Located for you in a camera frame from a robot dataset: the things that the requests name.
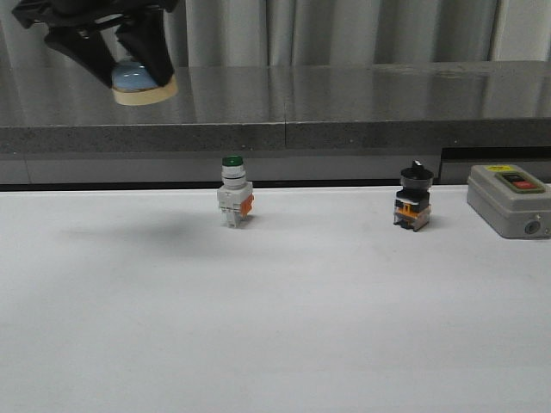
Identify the grey pleated curtain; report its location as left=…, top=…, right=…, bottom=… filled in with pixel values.
left=1, top=1, right=550, bottom=71

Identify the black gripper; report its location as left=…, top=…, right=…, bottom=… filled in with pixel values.
left=11, top=0, right=178, bottom=89

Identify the grey on off switch box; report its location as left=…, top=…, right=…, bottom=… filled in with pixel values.
left=467, top=164, right=550, bottom=239

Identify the black rotary selector switch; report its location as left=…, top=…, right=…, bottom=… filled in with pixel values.
left=393, top=160, right=434, bottom=232

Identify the green pilot light switch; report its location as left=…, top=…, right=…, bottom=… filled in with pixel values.
left=217, top=155, right=254, bottom=228

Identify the grey stone counter ledge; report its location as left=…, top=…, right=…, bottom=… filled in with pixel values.
left=1, top=62, right=550, bottom=186

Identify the blue dome bell beige base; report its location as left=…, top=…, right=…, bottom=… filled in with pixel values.
left=111, top=59, right=178, bottom=106

